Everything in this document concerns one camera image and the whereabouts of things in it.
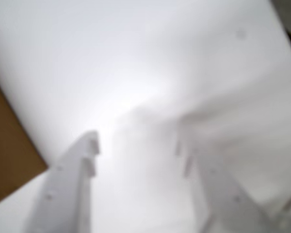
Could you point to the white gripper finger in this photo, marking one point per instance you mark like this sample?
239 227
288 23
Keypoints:
68 189
223 201

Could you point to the brown cardboard box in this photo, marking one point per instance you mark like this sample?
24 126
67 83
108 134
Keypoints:
9 150

